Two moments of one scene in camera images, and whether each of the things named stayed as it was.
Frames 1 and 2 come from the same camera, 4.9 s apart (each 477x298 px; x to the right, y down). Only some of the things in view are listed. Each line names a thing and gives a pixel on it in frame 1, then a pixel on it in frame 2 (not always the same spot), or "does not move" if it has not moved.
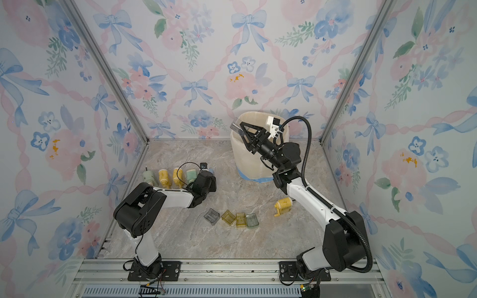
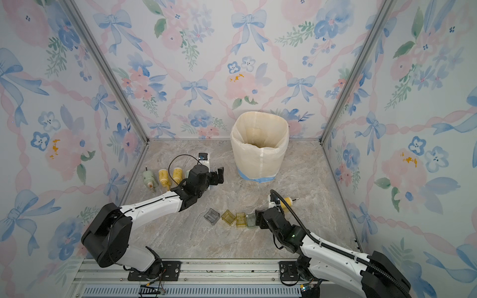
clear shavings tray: x=212 y=216 does not move
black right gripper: x=261 y=138 -> x=263 y=225
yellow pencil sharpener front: x=163 y=178 does not move
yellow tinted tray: x=228 y=216 does not move
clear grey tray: x=235 y=128 -> x=258 y=217
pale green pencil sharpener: x=149 y=177 does not move
